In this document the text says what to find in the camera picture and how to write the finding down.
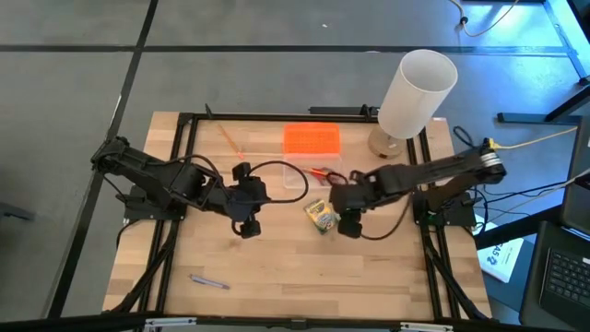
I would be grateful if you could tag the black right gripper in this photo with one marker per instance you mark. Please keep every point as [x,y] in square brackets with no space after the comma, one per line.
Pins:
[352,196]

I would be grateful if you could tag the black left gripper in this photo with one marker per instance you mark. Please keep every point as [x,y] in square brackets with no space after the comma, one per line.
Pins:
[244,198]

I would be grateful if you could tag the green yellow crayon box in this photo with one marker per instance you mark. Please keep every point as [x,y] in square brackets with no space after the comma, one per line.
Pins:
[320,216]

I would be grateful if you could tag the orange pencil red eraser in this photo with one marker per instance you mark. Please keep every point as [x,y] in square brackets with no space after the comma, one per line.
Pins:
[230,140]

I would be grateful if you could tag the orange-lidded clear pencil case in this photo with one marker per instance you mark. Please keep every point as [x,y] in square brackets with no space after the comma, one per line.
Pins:
[311,138]

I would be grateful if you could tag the purple pen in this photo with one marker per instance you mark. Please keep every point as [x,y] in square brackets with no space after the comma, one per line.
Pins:
[209,282]

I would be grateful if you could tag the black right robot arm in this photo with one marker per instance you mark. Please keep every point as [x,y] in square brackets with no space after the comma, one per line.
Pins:
[428,170]

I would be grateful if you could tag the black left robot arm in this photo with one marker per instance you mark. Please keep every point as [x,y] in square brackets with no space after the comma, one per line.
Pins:
[152,173]

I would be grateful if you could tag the black power strip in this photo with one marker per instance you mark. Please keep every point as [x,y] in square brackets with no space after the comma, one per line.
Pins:
[341,110]

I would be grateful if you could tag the white shade wooden base lamp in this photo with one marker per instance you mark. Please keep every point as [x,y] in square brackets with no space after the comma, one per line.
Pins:
[417,94]

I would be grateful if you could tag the black rig beam silver brackets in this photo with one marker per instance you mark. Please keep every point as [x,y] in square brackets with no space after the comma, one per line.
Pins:
[295,325]

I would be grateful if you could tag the white booklet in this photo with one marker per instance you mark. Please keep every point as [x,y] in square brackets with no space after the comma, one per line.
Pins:
[500,258]

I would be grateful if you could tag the black desk leg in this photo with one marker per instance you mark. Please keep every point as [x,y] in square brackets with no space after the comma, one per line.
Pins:
[516,227]

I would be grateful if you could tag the black laptop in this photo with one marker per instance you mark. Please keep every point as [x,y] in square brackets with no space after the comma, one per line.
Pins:
[571,276]

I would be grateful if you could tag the grey furniture foot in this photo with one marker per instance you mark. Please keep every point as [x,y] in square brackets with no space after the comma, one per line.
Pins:
[14,212]

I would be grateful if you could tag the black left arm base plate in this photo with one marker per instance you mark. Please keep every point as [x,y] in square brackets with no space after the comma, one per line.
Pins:
[138,209]

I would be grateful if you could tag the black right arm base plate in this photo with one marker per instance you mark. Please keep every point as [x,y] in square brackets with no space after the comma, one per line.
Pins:
[461,216]

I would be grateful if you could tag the black desk frame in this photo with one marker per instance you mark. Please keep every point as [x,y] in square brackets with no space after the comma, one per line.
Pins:
[530,118]

